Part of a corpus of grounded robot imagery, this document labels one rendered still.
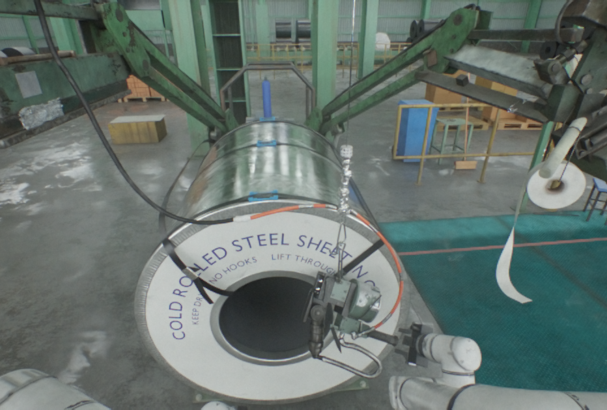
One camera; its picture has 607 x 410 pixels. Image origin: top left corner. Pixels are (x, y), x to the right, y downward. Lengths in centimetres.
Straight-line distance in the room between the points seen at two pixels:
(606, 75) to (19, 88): 161
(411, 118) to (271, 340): 432
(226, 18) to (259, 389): 668
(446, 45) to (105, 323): 282
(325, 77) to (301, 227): 466
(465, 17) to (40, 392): 172
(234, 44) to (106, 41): 596
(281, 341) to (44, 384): 132
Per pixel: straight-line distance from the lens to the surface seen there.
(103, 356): 276
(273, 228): 125
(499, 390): 61
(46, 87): 115
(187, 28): 581
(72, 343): 297
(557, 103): 135
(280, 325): 188
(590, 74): 137
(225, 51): 751
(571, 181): 135
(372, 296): 134
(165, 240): 134
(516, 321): 303
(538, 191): 134
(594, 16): 131
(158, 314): 158
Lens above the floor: 190
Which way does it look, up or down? 27 degrees down
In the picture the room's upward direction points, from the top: straight up
